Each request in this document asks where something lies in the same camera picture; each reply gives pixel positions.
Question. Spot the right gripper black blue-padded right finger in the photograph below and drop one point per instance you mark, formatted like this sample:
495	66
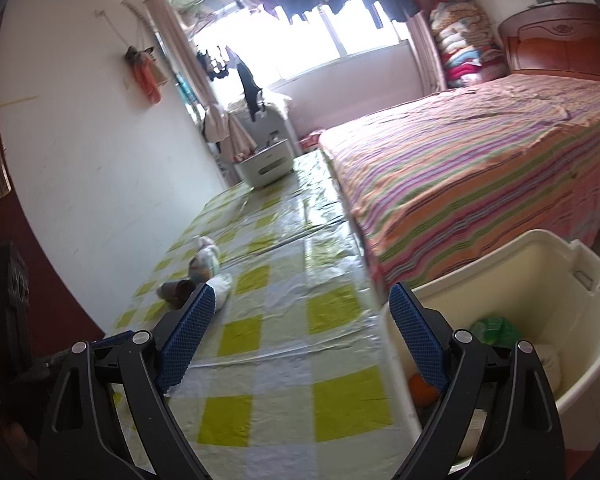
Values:
496	417

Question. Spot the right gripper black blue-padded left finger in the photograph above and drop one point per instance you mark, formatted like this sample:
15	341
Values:
86	439

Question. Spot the bright green plastic bag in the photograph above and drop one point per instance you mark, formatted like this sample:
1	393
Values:
496	331

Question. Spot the white tissue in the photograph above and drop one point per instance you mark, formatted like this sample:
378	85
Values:
222	284

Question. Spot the clear plastic wrapper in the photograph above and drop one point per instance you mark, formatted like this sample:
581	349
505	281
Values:
204	264

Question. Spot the dark brown bottle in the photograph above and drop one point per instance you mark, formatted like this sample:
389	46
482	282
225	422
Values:
176	293

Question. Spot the yellow checkered plastic tablecloth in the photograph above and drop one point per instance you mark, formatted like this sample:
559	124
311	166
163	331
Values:
293	378

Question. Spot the striped colourful bed sheet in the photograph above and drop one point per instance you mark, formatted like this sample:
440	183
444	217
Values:
437	183

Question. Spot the white appliance on table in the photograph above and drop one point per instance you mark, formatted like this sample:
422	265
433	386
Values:
267	165

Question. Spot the stack of folded quilts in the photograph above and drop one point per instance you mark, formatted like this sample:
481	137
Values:
469	53

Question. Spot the pink curtain left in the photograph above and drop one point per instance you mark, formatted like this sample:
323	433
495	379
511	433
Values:
177	43

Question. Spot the pink curtain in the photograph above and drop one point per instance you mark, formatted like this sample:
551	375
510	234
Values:
177	43
426	54

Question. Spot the pink curtain right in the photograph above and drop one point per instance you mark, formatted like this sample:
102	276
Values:
426	54

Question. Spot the white grey air purifier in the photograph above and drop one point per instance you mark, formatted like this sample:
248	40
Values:
269	126

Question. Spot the red wooden headboard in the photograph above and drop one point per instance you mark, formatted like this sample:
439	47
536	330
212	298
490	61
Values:
562	39

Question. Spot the black garment hanging low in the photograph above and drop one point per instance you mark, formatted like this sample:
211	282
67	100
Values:
251	90

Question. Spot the orange cloth hanging on wall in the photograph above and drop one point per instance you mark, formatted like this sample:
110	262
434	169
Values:
147	74

